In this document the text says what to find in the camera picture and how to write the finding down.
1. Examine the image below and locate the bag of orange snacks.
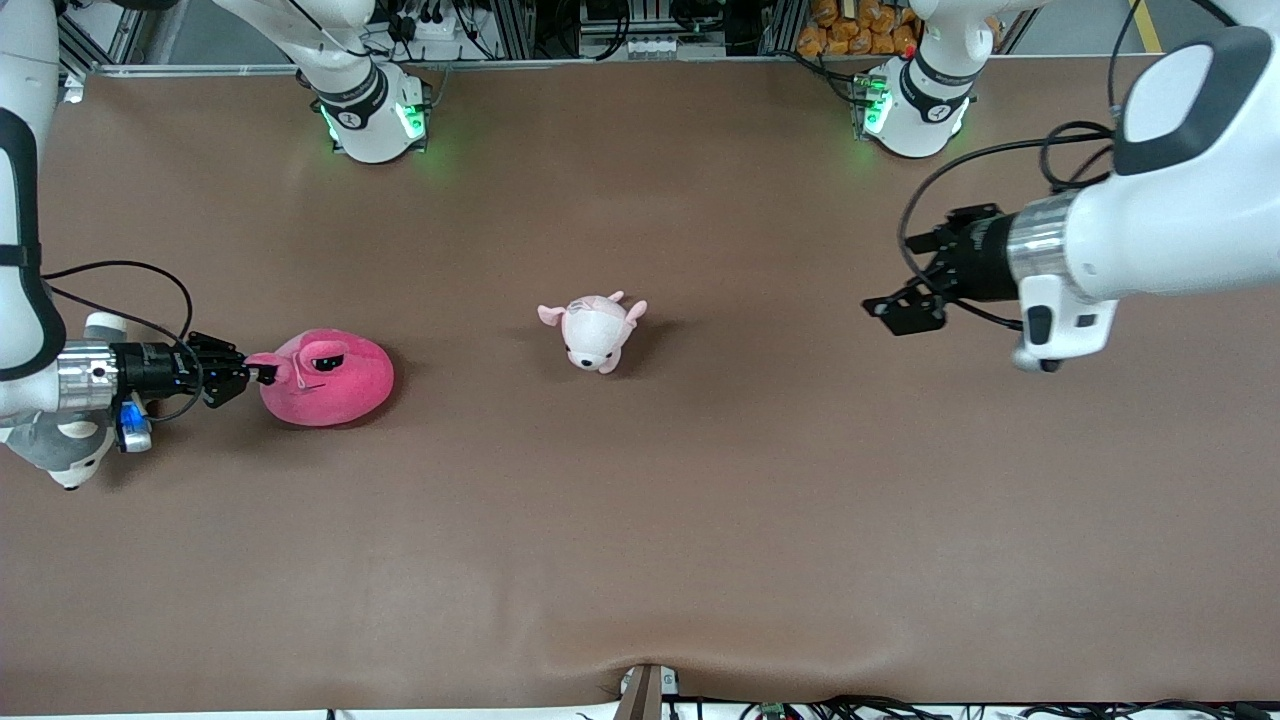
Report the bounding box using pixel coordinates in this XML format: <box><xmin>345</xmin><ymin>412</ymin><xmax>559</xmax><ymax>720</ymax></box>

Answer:
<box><xmin>797</xmin><ymin>0</ymin><xmax>919</xmax><ymax>57</ymax></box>

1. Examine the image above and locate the aluminium table edge rail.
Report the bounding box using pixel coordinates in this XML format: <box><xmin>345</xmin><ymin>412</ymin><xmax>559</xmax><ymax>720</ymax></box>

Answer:
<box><xmin>85</xmin><ymin>57</ymin><xmax>871</xmax><ymax>79</ymax></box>

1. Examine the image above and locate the hot pink round plush toy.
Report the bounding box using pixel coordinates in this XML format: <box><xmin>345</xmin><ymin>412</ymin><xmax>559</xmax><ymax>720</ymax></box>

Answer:
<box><xmin>245</xmin><ymin>329</ymin><xmax>395</xmax><ymax>428</ymax></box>

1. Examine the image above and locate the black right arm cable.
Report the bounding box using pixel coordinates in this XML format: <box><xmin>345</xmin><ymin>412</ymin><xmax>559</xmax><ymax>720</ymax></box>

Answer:
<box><xmin>40</xmin><ymin>261</ymin><xmax>207</xmax><ymax>423</ymax></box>

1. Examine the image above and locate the grey white husky plush toy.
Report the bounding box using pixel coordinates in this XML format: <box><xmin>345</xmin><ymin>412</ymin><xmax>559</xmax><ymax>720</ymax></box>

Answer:
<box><xmin>0</xmin><ymin>312</ymin><xmax>167</xmax><ymax>491</ymax></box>

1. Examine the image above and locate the aluminium profile frame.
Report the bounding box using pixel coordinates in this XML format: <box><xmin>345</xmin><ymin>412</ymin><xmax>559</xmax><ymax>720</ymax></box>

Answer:
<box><xmin>55</xmin><ymin>8</ymin><xmax>151</xmax><ymax>71</ymax></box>

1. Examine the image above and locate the light pink small plush toy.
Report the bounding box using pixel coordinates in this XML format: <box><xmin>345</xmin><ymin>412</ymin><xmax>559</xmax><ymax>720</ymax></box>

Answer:
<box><xmin>537</xmin><ymin>291</ymin><xmax>649</xmax><ymax>375</ymax></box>

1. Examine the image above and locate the black arm base cable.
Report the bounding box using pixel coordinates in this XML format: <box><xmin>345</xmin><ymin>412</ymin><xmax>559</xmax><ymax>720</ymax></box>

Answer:
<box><xmin>790</xmin><ymin>48</ymin><xmax>876</xmax><ymax>106</ymax></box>

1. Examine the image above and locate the camera mount post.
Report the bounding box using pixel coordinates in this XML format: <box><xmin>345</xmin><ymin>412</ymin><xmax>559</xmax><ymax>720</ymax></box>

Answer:
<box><xmin>613</xmin><ymin>663</ymin><xmax>683</xmax><ymax>720</ymax></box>

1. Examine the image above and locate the black floor cable bundle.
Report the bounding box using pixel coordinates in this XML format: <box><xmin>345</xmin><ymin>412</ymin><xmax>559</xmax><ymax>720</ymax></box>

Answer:
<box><xmin>690</xmin><ymin>693</ymin><xmax>1280</xmax><ymax>720</ymax></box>

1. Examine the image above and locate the brown table cover mat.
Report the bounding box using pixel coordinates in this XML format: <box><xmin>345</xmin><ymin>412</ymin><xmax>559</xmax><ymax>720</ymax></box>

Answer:
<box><xmin>0</xmin><ymin>55</ymin><xmax>1280</xmax><ymax>717</ymax></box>

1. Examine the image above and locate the white power strip with plugs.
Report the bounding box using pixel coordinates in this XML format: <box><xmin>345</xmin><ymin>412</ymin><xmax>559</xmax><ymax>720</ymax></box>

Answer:
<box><xmin>398</xmin><ymin>8</ymin><xmax>471</xmax><ymax>47</ymax></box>

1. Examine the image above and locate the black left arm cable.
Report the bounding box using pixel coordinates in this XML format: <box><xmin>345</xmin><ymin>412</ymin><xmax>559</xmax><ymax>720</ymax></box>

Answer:
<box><xmin>897</xmin><ymin>0</ymin><xmax>1147</xmax><ymax>333</ymax></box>

